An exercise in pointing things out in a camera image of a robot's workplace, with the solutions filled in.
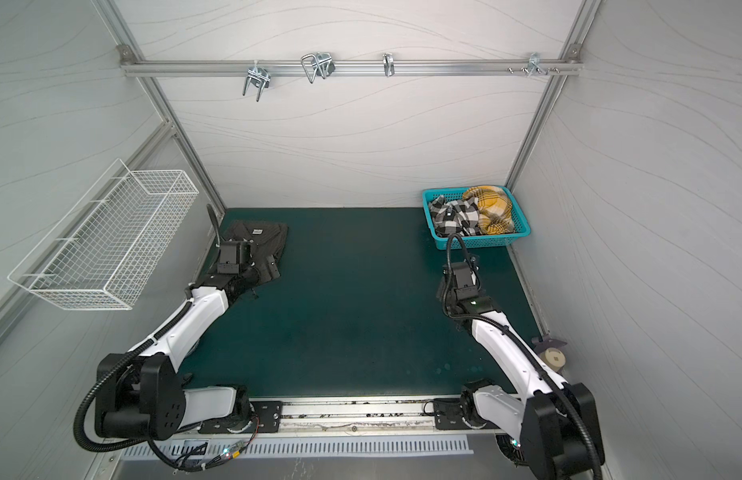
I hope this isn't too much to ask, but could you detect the black left cable bundle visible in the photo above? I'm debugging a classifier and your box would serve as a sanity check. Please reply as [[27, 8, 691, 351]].
[[145, 419, 261, 474]]

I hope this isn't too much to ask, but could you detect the metal u-bolt clamp left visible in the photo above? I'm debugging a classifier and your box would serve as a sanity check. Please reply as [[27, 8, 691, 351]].
[[242, 64, 271, 102]]

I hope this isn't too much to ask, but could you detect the white slotted cable duct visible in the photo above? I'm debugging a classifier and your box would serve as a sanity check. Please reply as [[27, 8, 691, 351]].
[[121, 434, 474, 461]]

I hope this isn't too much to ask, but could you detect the aluminium top rail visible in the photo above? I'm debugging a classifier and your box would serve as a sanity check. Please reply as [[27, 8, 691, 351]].
[[121, 57, 584, 78]]

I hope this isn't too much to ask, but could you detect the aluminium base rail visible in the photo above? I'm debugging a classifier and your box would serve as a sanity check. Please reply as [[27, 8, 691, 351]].
[[106, 392, 528, 442]]

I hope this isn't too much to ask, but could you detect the metal u-bolt clamp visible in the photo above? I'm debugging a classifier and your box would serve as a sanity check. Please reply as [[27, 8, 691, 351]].
[[242, 64, 271, 102], [300, 52, 336, 84]]

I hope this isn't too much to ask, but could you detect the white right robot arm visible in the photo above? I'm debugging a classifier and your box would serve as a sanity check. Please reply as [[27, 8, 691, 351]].
[[438, 260, 606, 479]]

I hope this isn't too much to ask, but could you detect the black round cooling fan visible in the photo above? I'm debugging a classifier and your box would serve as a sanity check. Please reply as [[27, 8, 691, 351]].
[[495, 434, 527, 466]]

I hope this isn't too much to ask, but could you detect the metal u-bolt clamp middle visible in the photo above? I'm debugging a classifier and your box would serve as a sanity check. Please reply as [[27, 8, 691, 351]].
[[300, 52, 336, 84]]

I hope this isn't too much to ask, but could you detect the white tape roll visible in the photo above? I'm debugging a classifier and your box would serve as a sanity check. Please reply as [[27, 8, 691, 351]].
[[532, 335, 568, 372]]

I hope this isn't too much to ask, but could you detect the dark grey striped shirt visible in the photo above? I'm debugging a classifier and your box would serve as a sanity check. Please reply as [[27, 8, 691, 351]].
[[221, 220, 289, 285]]

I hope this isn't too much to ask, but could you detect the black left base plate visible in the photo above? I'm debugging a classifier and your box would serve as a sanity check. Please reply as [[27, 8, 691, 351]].
[[199, 400, 283, 434]]

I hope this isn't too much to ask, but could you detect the small metal ring clamp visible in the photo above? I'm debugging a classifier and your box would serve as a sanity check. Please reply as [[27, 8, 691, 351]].
[[383, 53, 395, 78]]

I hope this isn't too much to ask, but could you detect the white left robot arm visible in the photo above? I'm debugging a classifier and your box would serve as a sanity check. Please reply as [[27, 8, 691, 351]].
[[73, 240, 280, 453]]

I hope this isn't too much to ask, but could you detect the teal plastic basket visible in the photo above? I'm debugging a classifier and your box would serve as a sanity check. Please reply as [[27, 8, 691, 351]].
[[422, 186, 531, 250]]

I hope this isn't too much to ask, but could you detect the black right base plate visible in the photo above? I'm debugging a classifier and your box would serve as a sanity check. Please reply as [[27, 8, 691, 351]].
[[425, 398, 487, 431]]

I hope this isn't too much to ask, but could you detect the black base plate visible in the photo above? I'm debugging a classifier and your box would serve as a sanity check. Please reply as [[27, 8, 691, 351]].
[[199, 400, 283, 434], [425, 398, 487, 431]]

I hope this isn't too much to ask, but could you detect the black white plaid shirt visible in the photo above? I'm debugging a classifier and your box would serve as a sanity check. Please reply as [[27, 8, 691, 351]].
[[428, 195, 482, 238]]

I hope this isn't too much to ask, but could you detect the yellow plaid shirt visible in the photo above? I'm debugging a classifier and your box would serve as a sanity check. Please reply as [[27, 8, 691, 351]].
[[462, 186, 515, 235]]

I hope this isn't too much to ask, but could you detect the metal bracket clamp right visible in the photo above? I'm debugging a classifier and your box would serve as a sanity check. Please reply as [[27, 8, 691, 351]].
[[507, 53, 559, 77]]

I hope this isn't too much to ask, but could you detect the white wire basket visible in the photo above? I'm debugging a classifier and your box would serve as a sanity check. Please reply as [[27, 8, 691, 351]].
[[7, 159, 199, 311]]

